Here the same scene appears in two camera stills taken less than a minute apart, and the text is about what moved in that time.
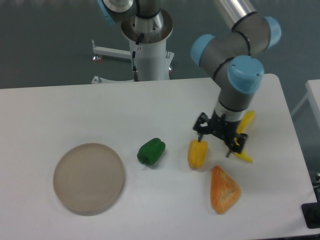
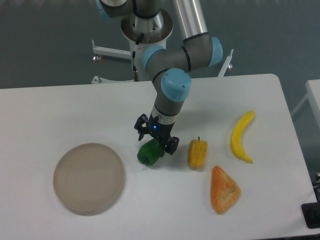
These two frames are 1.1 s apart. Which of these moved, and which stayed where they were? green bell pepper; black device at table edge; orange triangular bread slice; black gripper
Moved: black gripper
Stayed: orange triangular bread slice; black device at table edge; green bell pepper
